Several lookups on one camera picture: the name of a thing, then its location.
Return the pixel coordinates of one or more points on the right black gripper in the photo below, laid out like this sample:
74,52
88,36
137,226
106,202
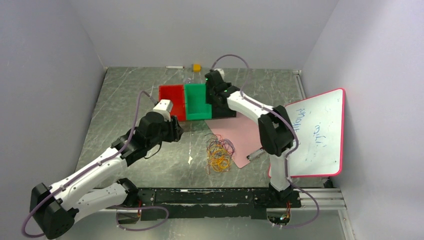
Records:
207,89

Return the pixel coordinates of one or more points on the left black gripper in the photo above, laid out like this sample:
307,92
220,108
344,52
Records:
175,130

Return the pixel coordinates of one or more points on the black plastic bin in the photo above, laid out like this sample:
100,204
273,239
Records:
220,109

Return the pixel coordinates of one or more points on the green plastic bin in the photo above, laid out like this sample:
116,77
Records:
195,102

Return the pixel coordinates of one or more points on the red plastic bin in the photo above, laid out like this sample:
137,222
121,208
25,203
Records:
175,93

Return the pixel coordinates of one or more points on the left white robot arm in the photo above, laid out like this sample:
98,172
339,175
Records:
57,207

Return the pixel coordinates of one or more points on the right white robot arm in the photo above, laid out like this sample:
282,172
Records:
274,126

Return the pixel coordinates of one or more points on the yellow cube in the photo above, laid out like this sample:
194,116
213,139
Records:
196,68

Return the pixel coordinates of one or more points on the pink clipboard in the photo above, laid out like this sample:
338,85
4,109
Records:
244,135

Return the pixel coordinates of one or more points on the white marker pen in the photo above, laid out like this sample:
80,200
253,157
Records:
175,67

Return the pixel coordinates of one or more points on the pink-framed whiteboard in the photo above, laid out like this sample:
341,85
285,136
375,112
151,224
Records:
318,122

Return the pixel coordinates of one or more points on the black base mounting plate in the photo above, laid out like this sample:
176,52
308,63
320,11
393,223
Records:
192,203

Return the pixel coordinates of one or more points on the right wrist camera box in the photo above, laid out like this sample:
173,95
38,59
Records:
220,71

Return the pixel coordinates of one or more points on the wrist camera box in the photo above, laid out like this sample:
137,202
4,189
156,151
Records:
220,71
164,107

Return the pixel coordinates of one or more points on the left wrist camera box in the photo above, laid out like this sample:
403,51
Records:
164,107

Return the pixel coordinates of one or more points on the aluminium rail frame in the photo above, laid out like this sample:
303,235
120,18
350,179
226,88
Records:
318,199

